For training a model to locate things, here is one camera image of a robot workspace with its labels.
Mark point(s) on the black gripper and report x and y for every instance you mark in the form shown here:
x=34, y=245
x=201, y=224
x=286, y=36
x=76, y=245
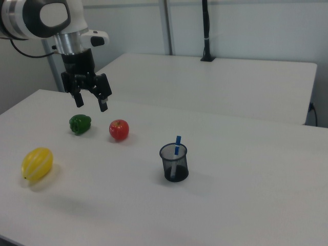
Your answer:
x=78, y=62

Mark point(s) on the blue white marker pen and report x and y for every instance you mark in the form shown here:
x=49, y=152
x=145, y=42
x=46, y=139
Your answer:
x=177, y=143

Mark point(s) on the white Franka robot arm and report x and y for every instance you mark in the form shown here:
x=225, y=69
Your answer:
x=74, y=15

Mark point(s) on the black mesh pen cup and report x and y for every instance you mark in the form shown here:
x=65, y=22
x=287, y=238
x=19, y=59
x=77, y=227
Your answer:
x=176, y=171

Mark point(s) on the green bell pepper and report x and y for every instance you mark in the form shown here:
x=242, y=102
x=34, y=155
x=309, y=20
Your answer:
x=80, y=124

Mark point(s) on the red apple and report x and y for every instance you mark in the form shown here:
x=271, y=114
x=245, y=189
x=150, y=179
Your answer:
x=119, y=130

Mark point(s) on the yellow striped melon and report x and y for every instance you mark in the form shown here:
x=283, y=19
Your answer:
x=37, y=164

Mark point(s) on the white side table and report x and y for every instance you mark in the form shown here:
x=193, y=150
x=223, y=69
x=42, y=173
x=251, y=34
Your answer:
x=205, y=87

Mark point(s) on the grey aluminium partition post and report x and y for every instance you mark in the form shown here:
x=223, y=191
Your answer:
x=167, y=25

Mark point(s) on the black camera pole with base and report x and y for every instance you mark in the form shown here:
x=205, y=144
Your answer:
x=206, y=30

